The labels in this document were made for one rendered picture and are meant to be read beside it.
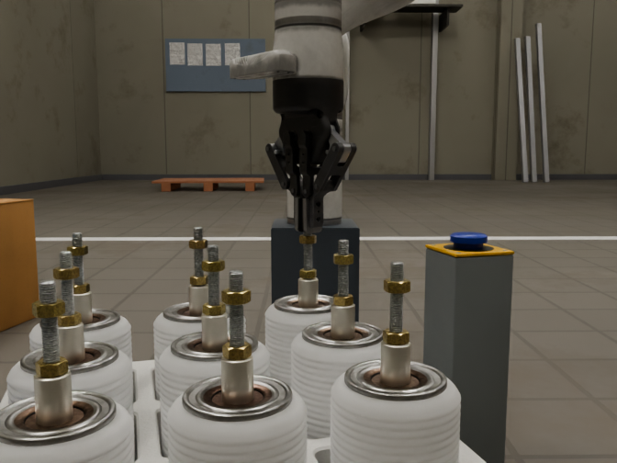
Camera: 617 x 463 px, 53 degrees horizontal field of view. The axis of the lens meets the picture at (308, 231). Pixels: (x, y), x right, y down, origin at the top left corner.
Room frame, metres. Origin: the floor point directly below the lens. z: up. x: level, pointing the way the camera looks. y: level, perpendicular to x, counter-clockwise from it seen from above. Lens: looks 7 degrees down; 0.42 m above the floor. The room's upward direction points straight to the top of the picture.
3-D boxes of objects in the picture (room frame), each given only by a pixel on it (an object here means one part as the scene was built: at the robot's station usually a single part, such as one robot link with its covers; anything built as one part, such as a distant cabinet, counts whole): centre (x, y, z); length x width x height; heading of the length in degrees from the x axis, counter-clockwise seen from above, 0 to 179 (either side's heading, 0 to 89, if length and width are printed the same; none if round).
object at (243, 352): (0.41, 0.05, 0.29); 0.02 x 0.02 x 0.01; 3
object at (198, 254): (0.64, 0.11, 0.30); 0.01 x 0.01 x 0.08
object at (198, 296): (0.64, 0.11, 0.26); 0.02 x 0.02 x 0.03
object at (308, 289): (0.67, 0.00, 0.26); 0.02 x 0.02 x 0.03
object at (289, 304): (0.67, 0.00, 0.25); 0.08 x 0.08 x 0.01
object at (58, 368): (0.38, 0.16, 0.29); 0.02 x 0.02 x 0.01; 70
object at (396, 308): (0.44, -0.06, 0.30); 0.01 x 0.01 x 0.08
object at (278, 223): (1.04, -0.01, 0.15); 0.14 x 0.14 x 0.30; 1
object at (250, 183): (6.78, 1.06, 0.05); 1.17 x 0.80 x 0.11; 92
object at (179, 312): (0.64, 0.11, 0.25); 0.08 x 0.08 x 0.01
